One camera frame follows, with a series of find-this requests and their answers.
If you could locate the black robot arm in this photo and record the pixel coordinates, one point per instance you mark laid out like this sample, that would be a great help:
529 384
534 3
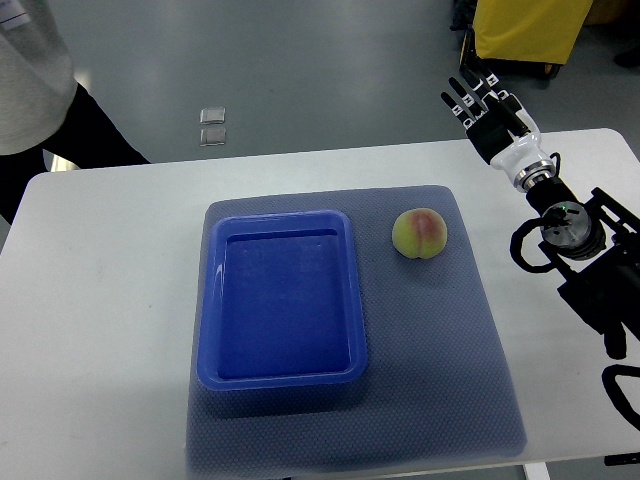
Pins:
595 247

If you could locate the upper silver floor plate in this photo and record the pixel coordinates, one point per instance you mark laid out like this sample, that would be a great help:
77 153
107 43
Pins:
212 115

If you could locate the yellow black cart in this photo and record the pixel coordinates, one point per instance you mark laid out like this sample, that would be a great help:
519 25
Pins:
536 37

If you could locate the blue plastic tray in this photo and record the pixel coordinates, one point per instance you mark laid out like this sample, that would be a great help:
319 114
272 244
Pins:
281 306

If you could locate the lower silver floor plate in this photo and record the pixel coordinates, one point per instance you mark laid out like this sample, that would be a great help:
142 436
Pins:
212 136

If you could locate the person in white shirt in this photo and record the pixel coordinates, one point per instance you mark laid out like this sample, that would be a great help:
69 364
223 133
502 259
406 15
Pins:
44 108

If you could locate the green red peach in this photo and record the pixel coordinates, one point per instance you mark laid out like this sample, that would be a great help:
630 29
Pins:
419 233

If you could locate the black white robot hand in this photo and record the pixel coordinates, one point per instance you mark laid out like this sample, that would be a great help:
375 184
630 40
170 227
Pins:
499 127

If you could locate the blue grey textured mat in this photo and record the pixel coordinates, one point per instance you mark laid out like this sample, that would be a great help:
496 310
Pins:
436 387

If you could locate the silver floor plate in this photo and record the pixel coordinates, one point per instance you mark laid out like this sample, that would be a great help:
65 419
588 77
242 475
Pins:
212 136
212 115

